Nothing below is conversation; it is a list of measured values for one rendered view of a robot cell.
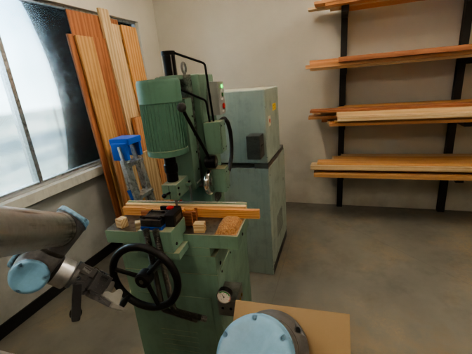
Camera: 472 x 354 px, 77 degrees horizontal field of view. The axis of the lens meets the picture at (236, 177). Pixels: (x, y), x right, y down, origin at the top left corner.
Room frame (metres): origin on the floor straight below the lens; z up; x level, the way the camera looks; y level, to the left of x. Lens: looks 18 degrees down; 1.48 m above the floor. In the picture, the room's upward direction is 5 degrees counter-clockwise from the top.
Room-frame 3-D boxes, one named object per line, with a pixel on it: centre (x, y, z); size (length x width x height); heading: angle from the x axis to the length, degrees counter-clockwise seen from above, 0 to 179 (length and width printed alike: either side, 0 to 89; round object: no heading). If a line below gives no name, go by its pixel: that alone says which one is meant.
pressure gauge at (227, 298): (1.00, 0.08, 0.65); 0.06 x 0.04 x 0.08; 75
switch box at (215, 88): (1.55, 0.06, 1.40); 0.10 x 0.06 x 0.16; 165
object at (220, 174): (1.41, 0.08, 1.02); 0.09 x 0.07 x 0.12; 75
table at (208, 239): (1.17, 0.29, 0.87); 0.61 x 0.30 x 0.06; 75
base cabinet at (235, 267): (1.39, 0.25, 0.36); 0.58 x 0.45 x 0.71; 165
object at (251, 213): (1.26, 0.23, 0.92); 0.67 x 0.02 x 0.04; 75
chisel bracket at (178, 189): (1.29, 0.28, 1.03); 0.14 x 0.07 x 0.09; 165
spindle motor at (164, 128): (1.27, 0.28, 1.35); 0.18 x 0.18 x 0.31
